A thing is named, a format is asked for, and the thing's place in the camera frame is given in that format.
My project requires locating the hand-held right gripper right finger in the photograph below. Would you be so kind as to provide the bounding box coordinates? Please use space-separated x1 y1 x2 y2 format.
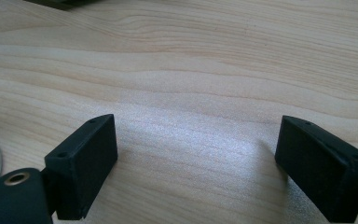
274 115 358 224

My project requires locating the grey hexagonal tray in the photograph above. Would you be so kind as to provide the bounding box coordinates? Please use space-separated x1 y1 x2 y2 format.
23 0 102 11

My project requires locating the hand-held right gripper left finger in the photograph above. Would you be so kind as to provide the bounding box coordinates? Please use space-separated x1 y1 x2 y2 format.
44 113 118 221

